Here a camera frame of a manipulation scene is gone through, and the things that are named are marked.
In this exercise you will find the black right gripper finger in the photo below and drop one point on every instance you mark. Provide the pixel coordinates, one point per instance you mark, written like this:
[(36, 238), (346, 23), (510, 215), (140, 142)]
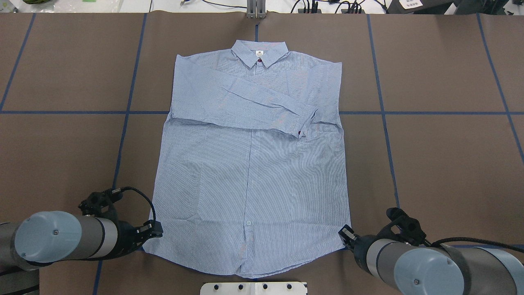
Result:
[(348, 237)]

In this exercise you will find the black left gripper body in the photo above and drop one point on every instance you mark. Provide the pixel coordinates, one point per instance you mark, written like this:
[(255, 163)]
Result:
[(128, 240)]

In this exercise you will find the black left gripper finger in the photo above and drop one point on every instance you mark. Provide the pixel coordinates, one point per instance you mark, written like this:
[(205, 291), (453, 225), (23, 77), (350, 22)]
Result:
[(151, 227), (143, 237)]

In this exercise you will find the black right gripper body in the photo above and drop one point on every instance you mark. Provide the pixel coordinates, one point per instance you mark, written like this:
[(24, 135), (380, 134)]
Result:
[(360, 248)]

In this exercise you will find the blue striped button shirt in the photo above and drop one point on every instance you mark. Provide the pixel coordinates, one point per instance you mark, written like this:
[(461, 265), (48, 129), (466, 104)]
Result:
[(251, 178)]

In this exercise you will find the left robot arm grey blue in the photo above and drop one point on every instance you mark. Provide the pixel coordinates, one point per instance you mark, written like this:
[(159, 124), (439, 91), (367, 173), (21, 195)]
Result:
[(49, 237)]

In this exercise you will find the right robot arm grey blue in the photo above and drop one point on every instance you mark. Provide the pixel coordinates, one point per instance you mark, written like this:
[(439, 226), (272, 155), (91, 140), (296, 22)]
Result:
[(440, 270)]

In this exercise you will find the green cloth bag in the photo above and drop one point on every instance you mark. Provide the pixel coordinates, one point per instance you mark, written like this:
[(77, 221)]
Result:
[(35, 2)]

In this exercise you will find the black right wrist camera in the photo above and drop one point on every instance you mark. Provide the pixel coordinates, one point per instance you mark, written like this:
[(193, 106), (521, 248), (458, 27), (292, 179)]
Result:
[(403, 228)]

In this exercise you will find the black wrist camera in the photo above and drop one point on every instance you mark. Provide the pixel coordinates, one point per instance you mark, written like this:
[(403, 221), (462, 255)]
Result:
[(97, 201), (403, 228)]

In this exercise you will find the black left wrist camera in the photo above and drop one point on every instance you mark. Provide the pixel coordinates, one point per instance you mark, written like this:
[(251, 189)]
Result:
[(97, 201)]

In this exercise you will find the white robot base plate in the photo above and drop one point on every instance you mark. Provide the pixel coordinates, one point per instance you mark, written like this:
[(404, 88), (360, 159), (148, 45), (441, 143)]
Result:
[(255, 288)]

